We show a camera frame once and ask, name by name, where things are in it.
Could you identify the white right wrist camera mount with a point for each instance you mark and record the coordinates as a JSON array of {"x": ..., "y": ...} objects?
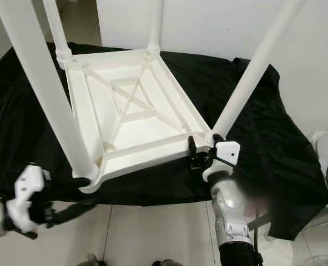
[{"x": 226, "y": 152}]

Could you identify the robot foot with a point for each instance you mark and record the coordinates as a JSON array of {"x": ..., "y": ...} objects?
[
  {"x": 166, "y": 262},
  {"x": 92, "y": 260}
]

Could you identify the black cloth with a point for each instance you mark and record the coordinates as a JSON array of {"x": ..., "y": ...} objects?
[{"x": 286, "y": 133}]

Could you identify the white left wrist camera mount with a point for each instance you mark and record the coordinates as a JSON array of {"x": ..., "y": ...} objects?
[{"x": 26, "y": 188}]

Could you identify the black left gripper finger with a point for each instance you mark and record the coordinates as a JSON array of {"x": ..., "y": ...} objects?
[
  {"x": 68, "y": 184},
  {"x": 75, "y": 209}
]

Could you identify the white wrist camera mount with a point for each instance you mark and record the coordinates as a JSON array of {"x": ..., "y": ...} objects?
[
  {"x": 226, "y": 152},
  {"x": 26, "y": 188}
]

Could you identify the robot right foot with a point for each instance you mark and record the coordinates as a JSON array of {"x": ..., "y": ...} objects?
[{"x": 166, "y": 262}]

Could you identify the white plastic table top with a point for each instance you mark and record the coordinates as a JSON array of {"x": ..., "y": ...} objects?
[{"x": 141, "y": 124}]

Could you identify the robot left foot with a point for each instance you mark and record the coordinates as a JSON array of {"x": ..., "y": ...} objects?
[{"x": 92, "y": 260}]

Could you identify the pink object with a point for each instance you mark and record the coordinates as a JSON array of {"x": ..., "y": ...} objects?
[{"x": 257, "y": 199}]

